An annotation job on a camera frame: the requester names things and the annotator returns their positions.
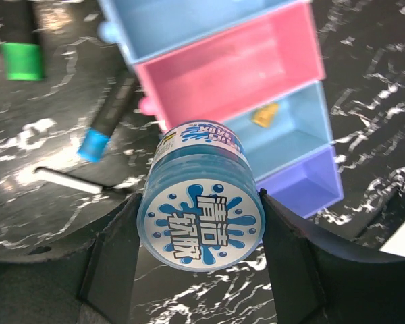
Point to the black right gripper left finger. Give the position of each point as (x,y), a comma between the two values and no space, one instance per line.
(84,277)

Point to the sky blue drawer box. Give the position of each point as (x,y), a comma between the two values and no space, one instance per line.
(147,29)

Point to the light blue drawer box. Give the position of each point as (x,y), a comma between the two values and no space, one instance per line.
(300,128)

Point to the white marker dark blue cap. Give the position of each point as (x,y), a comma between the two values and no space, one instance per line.
(68,181)

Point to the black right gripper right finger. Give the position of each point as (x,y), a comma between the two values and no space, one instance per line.
(319,277)

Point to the blue cleaning gel jar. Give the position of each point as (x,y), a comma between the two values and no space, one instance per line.
(200,210)

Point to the black highlighter blue cap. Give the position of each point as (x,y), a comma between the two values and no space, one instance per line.
(108,117)

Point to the purple drawer box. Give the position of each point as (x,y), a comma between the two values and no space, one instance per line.
(307,186)

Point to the small tan cork stamp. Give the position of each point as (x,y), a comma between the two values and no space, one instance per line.
(264,115)

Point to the black highlighter green cap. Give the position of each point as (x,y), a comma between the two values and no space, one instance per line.
(21,48)

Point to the pink drawer box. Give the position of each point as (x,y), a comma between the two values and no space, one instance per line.
(234,71)

